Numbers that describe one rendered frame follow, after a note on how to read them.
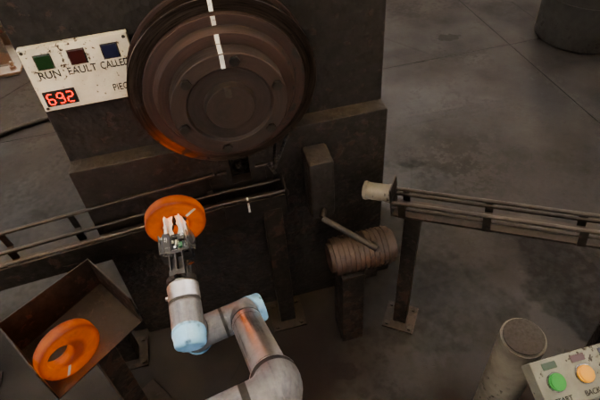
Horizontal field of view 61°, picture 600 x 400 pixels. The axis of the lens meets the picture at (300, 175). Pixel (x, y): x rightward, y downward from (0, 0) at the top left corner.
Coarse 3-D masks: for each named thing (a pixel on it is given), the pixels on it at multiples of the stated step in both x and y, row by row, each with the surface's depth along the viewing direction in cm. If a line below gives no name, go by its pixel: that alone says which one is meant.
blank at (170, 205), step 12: (156, 204) 130; (168, 204) 129; (180, 204) 130; (192, 204) 132; (156, 216) 131; (168, 216) 132; (192, 216) 134; (204, 216) 135; (156, 228) 133; (192, 228) 137; (156, 240) 136
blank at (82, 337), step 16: (80, 320) 127; (48, 336) 121; (64, 336) 122; (80, 336) 126; (96, 336) 130; (48, 352) 120; (64, 352) 128; (80, 352) 128; (48, 368) 122; (64, 368) 126; (80, 368) 131
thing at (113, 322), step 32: (64, 288) 139; (96, 288) 147; (32, 320) 135; (64, 320) 142; (96, 320) 140; (128, 320) 139; (32, 352) 136; (96, 352) 134; (64, 384) 129; (128, 384) 157
